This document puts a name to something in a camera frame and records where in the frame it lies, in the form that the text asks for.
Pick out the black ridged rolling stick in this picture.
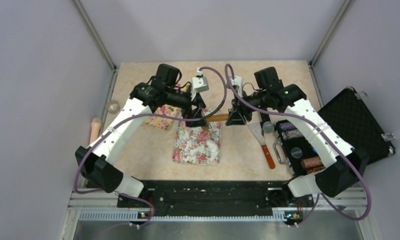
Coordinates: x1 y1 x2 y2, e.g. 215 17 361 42
258 112 272 124

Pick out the open black poker chip case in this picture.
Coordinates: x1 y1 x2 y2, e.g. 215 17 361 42
274 86 396 177

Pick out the metal scraper with red handle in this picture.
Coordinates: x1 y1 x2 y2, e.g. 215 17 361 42
247 122 276 169

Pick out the wooden double-ended rolling pin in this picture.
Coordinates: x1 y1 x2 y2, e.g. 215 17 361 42
201 113 229 131

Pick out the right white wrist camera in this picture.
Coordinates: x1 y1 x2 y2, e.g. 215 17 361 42
227 75 243 97

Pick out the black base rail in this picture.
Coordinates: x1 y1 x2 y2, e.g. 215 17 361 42
67 178 367 223

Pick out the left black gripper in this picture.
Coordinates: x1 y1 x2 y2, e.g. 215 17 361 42
165 86 209 126

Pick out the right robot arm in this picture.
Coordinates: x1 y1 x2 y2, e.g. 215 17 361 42
224 63 370 206

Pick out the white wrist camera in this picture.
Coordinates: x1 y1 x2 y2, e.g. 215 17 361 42
227 75 243 97
191 68 209 101

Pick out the grey round knob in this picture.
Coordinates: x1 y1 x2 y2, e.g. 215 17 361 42
262 121 275 134

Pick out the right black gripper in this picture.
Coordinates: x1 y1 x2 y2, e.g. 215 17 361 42
225 89 269 126

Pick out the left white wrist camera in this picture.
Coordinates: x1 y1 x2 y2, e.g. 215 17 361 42
191 68 209 101

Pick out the white dough piece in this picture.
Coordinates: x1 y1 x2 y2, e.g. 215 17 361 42
205 139 219 153

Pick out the yellow floral cloth pad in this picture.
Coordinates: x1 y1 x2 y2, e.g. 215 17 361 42
143 82 192 131

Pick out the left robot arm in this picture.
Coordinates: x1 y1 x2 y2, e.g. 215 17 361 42
75 63 209 207

